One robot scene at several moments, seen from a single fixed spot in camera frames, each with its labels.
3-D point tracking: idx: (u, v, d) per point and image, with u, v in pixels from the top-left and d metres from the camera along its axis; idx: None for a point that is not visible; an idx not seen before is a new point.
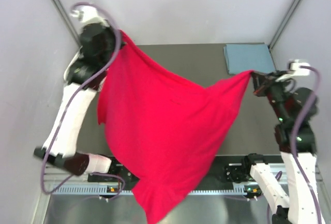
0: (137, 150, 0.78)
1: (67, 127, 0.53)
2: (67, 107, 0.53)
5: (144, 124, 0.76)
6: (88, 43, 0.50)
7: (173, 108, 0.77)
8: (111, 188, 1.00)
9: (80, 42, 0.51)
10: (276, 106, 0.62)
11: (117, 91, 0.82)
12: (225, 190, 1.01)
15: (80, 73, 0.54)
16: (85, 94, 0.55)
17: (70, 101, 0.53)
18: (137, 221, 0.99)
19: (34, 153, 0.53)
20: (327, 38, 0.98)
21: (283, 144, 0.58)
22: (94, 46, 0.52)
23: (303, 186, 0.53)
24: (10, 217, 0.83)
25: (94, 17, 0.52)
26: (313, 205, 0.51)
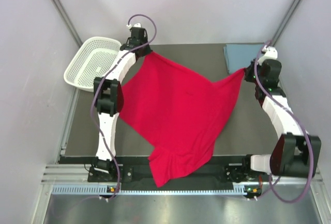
0: (157, 123, 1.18)
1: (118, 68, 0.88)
2: (122, 57, 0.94)
5: (162, 105, 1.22)
6: (136, 32, 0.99)
7: (184, 95, 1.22)
8: (111, 188, 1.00)
9: (132, 32, 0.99)
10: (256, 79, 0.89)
11: (143, 84, 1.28)
12: (224, 190, 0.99)
15: (129, 46, 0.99)
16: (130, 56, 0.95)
17: (125, 54, 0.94)
18: (137, 221, 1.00)
19: (96, 78, 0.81)
20: (327, 38, 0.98)
21: (260, 98, 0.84)
22: (137, 35, 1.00)
23: (280, 110, 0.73)
24: (10, 217, 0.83)
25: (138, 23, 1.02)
26: (292, 120, 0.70)
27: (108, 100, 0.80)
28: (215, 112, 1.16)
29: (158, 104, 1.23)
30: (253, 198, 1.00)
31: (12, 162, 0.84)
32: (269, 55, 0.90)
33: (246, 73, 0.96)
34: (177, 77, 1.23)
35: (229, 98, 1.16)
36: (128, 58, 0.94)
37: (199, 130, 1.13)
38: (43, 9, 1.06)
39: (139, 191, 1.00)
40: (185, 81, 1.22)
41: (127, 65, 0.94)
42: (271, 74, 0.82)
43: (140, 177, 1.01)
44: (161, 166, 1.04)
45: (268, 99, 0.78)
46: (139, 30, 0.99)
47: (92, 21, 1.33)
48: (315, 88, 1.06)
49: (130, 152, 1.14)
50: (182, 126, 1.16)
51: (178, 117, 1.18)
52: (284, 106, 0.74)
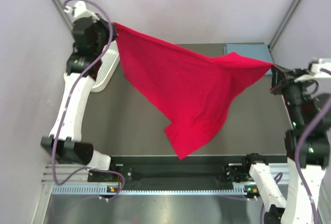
0: (161, 104, 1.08)
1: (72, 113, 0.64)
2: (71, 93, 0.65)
5: (159, 86, 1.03)
6: (79, 34, 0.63)
7: (183, 78, 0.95)
8: (111, 188, 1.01)
9: (74, 35, 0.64)
10: (292, 108, 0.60)
11: (131, 59, 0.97)
12: (224, 190, 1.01)
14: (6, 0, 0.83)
15: (79, 64, 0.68)
16: (85, 81, 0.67)
17: (75, 87, 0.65)
18: (137, 221, 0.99)
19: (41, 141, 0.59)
20: (327, 37, 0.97)
21: (291, 150, 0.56)
22: (85, 39, 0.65)
23: (302, 194, 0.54)
24: (10, 216, 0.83)
25: (84, 11, 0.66)
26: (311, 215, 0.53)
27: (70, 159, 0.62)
28: (223, 93, 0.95)
29: (154, 86, 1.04)
30: (253, 198, 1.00)
31: (11, 162, 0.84)
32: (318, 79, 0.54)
33: (277, 86, 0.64)
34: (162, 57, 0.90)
35: (241, 77, 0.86)
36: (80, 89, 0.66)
37: (206, 110, 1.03)
38: (42, 9, 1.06)
39: (139, 191, 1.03)
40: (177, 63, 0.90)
41: (83, 96, 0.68)
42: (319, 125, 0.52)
43: (141, 177, 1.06)
44: (181, 140, 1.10)
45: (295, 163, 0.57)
46: (84, 33, 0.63)
47: None
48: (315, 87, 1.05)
49: (127, 151, 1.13)
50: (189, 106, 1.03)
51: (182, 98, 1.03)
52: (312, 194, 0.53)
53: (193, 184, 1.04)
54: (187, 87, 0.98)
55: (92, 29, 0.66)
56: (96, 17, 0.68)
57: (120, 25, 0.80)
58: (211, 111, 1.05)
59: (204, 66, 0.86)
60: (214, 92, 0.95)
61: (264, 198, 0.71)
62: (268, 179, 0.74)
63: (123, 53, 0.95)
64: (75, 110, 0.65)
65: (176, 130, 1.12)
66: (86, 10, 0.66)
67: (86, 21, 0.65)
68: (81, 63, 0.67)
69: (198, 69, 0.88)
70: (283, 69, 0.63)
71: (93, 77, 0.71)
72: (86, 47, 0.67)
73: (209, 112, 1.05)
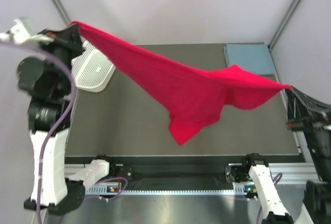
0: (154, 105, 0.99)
1: (49, 176, 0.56)
2: (42, 158, 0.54)
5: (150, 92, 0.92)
6: (32, 86, 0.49)
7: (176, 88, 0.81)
8: (111, 188, 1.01)
9: (25, 88, 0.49)
10: (319, 158, 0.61)
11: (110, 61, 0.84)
12: (223, 190, 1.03)
14: (7, 0, 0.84)
15: (44, 117, 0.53)
16: (58, 138, 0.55)
17: (44, 151, 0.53)
18: (137, 221, 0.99)
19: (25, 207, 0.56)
20: (327, 37, 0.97)
21: (314, 212, 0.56)
22: (43, 82, 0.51)
23: None
24: None
25: (27, 39, 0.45)
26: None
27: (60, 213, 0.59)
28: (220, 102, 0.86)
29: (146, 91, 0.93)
30: (252, 198, 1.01)
31: None
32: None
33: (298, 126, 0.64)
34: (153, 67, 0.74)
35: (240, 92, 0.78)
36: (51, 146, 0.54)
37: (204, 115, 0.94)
38: (42, 9, 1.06)
39: (139, 191, 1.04)
40: (172, 76, 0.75)
41: (60, 150, 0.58)
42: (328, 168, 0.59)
43: (140, 177, 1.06)
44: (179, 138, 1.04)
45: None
46: (35, 84, 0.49)
47: (92, 21, 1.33)
48: (316, 87, 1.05)
49: (127, 151, 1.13)
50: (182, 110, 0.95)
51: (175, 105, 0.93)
52: None
53: (194, 184, 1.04)
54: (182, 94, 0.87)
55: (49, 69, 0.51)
56: (49, 38, 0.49)
57: (84, 25, 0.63)
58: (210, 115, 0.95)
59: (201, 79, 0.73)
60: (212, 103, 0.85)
61: (262, 203, 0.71)
62: (267, 183, 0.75)
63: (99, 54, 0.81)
64: (51, 174, 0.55)
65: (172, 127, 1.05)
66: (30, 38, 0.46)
67: (34, 66, 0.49)
68: (45, 118, 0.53)
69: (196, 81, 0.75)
70: (308, 103, 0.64)
71: (65, 126, 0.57)
72: (46, 97, 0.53)
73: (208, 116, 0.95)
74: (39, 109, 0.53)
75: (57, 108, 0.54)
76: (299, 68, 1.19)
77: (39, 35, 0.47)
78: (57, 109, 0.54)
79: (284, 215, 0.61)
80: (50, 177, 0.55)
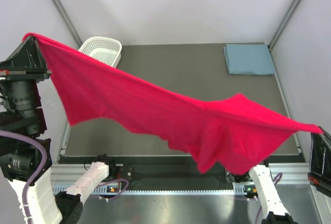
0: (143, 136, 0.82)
1: (38, 215, 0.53)
2: (26, 203, 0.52)
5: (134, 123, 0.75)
6: None
7: (158, 116, 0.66)
8: (111, 188, 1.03)
9: None
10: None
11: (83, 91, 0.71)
12: (223, 191, 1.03)
14: (6, 0, 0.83)
15: (17, 166, 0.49)
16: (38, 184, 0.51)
17: (25, 196, 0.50)
18: (137, 221, 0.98)
19: None
20: (327, 36, 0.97)
21: None
22: (4, 141, 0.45)
23: None
24: (9, 216, 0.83)
25: None
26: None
27: None
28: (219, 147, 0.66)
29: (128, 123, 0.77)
30: (253, 198, 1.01)
31: None
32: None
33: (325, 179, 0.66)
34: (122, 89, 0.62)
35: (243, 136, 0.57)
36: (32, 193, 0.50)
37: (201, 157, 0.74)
38: (42, 9, 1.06)
39: (139, 191, 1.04)
40: (147, 100, 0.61)
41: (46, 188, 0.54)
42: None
43: (141, 177, 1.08)
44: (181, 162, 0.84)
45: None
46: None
47: (92, 21, 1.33)
48: (316, 87, 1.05)
49: (127, 151, 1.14)
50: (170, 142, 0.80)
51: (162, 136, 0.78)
52: None
53: (193, 185, 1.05)
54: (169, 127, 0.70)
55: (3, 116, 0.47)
56: None
57: (44, 38, 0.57)
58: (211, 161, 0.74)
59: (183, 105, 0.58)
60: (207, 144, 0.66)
61: (262, 203, 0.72)
62: (267, 183, 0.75)
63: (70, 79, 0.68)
64: (40, 212, 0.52)
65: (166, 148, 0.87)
66: None
67: None
68: (17, 169, 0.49)
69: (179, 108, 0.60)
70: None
71: (45, 168, 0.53)
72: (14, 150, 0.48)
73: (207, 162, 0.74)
74: (9, 160, 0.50)
75: (31, 157, 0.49)
76: (299, 68, 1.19)
77: None
78: (31, 158, 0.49)
79: (285, 215, 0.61)
80: (40, 219, 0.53)
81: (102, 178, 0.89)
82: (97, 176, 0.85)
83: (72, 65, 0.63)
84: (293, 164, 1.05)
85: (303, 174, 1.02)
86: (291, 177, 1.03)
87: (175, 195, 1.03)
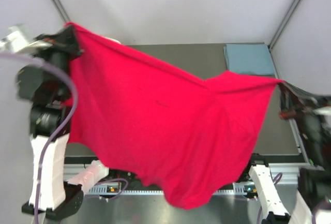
0: (126, 154, 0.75)
1: (48, 181, 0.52)
2: (41, 164, 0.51)
5: (129, 130, 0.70)
6: (33, 94, 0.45)
7: (167, 111, 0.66)
8: (111, 188, 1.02)
9: (23, 96, 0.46)
10: (310, 147, 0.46)
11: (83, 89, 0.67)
12: (224, 190, 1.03)
14: (6, 0, 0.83)
15: (44, 122, 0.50)
16: (56, 145, 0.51)
17: (42, 156, 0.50)
18: (137, 221, 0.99)
19: (23, 210, 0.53)
20: (327, 36, 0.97)
21: (306, 194, 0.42)
22: (42, 90, 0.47)
23: None
24: (9, 215, 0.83)
25: (23, 48, 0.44)
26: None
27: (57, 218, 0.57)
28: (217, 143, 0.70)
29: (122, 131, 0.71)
30: (253, 198, 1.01)
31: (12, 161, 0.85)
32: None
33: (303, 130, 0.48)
34: (129, 78, 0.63)
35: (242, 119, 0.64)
36: (51, 153, 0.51)
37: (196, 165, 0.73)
38: (42, 9, 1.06)
39: (139, 191, 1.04)
40: (166, 86, 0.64)
41: (60, 155, 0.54)
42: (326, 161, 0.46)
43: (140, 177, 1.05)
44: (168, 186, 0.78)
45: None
46: (35, 92, 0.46)
47: (92, 21, 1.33)
48: (316, 87, 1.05)
49: None
50: (165, 158, 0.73)
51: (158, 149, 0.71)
52: None
53: None
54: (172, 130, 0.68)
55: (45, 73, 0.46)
56: (46, 43, 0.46)
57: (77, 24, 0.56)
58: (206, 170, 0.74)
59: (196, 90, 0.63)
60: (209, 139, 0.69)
61: (261, 203, 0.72)
62: (267, 183, 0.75)
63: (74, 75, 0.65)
64: (50, 178, 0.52)
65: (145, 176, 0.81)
66: (26, 47, 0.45)
67: (35, 75, 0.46)
68: (45, 125, 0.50)
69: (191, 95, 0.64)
70: (298, 91, 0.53)
71: (65, 131, 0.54)
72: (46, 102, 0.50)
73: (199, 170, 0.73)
74: (39, 114, 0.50)
75: (59, 114, 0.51)
76: (299, 68, 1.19)
77: (36, 42, 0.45)
78: (59, 115, 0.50)
79: (285, 215, 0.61)
80: (48, 186, 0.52)
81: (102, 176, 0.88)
82: (98, 172, 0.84)
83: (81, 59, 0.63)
84: (293, 164, 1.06)
85: None
86: (291, 177, 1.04)
87: None
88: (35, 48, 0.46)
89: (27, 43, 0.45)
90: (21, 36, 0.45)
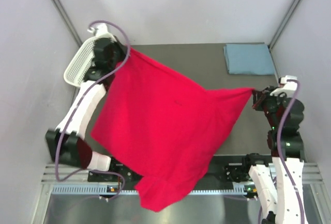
0: (140, 145, 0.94)
1: (81, 110, 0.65)
2: (84, 94, 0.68)
5: (149, 122, 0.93)
6: (102, 49, 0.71)
7: (178, 108, 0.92)
8: (111, 188, 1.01)
9: (95, 51, 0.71)
10: (270, 116, 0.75)
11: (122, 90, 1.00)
12: (224, 190, 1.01)
14: (6, 0, 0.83)
15: (95, 75, 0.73)
16: (98, 89, 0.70)
17: (88, 89, 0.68)
18: (137, 221, 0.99)
19: (48, 132, 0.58)
20: (327, 37, 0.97)
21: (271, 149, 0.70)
22: (106, 53, 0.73)
23: (290, 190, 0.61)
24: (10, 216, 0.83)
25: (104, 33, 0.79)
26: (297, 208, 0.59)
27: (69, 157, 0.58)
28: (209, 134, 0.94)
29: (144, 122, 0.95)
30: (253, 198, 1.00)
31: (12, 162, 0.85)
32: (289, 89, 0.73)
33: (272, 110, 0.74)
34: (161, 85, 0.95)
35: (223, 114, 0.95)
36: (93, 92, 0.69)
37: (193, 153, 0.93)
38: (42, 9, 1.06)
39: None
40: (179, 89, 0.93)
41: (93, 104, 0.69)
42: (291, 121, 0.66)
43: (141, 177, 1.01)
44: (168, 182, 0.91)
45: (280, 162, 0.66)
46: (103, 50, 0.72)
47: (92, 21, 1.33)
48: (316, 87, 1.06)
49: None
50: (172, 148, 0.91)
51: (162, 141, 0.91)
52: (296, 185, 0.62)
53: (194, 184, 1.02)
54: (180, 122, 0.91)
55: (108, 47, 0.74)
56: (113, 39, 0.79)
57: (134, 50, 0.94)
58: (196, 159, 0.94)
59: (198, 93, 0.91)
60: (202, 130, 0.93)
61: (261, 203, 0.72)
62: (268, 182, 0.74)
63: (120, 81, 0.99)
64: (85, 110, 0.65)
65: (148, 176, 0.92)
66: (105, 33, 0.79)
67: (105, 42, 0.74)
68: (97, 76, 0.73)
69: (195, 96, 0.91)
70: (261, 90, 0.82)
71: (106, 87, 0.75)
72: (103, 62, 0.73)
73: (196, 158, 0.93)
74: (95, 69, 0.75)
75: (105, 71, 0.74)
76: (298, 69, 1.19)
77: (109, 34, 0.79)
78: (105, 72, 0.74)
79: None
80: (80, 115, 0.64)
81: (104, 166, 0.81)
82: (102, 158, 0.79)
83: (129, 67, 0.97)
84: None
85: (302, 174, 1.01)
86: None
87: None
88: (108, 36, 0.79)
89: (106, 32, 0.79)
90: (105, 29, 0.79)
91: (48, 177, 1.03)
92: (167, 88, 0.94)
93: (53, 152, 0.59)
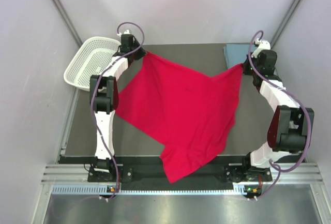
0: (161, 124, 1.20)
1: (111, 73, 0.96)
2: (116, 60, 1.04)
5: (168, 106, 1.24)
6: (126, 38, 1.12)
7: (188, 94, 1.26)
8: (111, 188, 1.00)
9: (122, 38, 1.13)
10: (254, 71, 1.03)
11: (143, 84, 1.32)
12: (224, 190, 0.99)
14: (5, 0, 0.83)
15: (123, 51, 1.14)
16: (121, 61, 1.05)
17: (119, 58, 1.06)
18: (137, 221, 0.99)
19: (92, 76, 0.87)
20: (327, 37, 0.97)
21: (257, 86, 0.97)
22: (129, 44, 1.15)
23: (276, 90, 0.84)
24: (10, 215, 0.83)
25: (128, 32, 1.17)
26: (288, 97, 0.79)
27: (104, 98, 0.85)
28: (215, 111, 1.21)
29: (162, 107, 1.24)
30: (253, 198, 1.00)
31: (12, 162, 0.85)
32: (264, 47, 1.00)
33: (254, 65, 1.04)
34: (173, 78, 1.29)
35: (225, 91, 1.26)
36: (122, 61, 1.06)
37: (205, 127, 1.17)
38: (42, 10, 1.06)
39: (139, 191, 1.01)
40: (186, 79, 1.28)
41: (120, 68, 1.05)
42: (268, 62, 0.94)
43: (141, 177, 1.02)
44: (181, 153, 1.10)
45: (265, 83, 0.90)
46: (125, 40, 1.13)
47: (92, 21, 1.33)
48: (315, 87, 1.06)
49: (129, 152, 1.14)
50: (187, 124, 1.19)
51: (179, 122, 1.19)
52: (280, 87, 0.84)
53: (193, 184, 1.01)
54: (192, 104, 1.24)
55: (131, 38, 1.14)
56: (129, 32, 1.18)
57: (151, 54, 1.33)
58: (208, 132, 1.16)
59: (202, 79, 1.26)
60: (209, 108, 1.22)
61: (266, 155, 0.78)
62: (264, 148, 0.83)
63: (139, 78, 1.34)
64: (114, 70, 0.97)
65: (167, 148, 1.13)
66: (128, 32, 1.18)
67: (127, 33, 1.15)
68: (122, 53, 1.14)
69: (199, 81, 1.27)
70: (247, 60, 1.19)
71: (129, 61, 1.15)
72: (126, 47, 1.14)
73: (207, 131, 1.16)
74: (121, 50, 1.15)
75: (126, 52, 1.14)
76: (298, 68, 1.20)
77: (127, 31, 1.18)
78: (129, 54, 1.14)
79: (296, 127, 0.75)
80: (114, 69, 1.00)
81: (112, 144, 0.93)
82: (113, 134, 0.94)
83: (148, 69, 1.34)
84: (293, 164, 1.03)
85: (302, 173, 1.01)
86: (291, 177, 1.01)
87: (175, 196, 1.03)
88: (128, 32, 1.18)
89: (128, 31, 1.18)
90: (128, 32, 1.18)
91: (48, 177, 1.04)
92: (178, 80, 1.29)
93: (92, 92, 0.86)
